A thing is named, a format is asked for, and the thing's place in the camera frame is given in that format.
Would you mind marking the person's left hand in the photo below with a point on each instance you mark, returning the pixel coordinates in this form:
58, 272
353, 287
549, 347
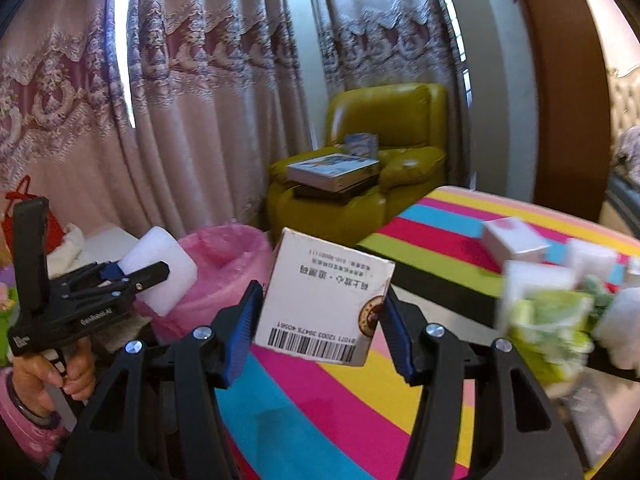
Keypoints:
37, 380

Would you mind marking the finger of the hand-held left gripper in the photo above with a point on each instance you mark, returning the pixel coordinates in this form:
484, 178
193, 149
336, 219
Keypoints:
112, 272
150, 275

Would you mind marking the white foam block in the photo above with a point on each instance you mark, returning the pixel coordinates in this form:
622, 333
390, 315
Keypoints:
167, 255

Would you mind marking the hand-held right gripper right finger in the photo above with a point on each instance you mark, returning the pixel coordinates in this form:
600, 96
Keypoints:
397, 335

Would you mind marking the white side table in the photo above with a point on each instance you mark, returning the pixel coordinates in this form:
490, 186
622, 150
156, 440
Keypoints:
105, 245

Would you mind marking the pink-lined trash bin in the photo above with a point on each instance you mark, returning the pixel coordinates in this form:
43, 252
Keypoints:
220, 260

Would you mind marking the colourful striped blanket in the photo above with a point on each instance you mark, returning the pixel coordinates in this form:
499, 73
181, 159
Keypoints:
310, 400

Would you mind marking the yellow leather armchair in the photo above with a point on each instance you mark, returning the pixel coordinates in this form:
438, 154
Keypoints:
400, 110

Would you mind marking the white cardboard box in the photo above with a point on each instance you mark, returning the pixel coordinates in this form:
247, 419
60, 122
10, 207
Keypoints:
320, 300

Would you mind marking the pink lace patterned curtain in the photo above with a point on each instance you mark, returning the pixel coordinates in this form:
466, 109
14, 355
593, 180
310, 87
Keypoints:
60, 85
380, 25
215, 110

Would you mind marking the small blue box on armchair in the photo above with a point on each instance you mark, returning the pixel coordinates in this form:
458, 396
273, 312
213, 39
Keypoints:
361, 144

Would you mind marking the white foam piece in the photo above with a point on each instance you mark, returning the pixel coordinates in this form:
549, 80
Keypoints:
590, 259
622, 330
535, 282

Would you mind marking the dark wooden tray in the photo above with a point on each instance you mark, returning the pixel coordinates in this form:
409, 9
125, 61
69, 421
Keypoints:
325, 196

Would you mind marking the person's left forearm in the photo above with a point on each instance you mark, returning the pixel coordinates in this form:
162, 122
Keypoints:
25, 435

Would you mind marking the small white pink box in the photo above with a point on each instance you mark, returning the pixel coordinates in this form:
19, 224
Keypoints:
515, 240

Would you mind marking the beige tufted headboard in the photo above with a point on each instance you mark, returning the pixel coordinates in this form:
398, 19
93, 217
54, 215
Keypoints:
625, 105

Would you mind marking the cream cloth bag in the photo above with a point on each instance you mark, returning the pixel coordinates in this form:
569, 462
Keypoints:
65, 255

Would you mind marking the large flat white box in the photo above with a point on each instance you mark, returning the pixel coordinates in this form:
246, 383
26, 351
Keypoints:
330, 170

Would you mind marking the green cloth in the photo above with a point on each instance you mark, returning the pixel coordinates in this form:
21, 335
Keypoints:
6, 310

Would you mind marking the red gift bag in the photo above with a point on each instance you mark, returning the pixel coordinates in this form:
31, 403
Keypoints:
7, 230

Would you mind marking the green plastic packet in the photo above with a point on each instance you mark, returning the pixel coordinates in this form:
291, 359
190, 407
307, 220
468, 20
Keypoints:
545, 335

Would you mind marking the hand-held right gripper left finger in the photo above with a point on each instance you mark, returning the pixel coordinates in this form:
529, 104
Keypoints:
247, 325

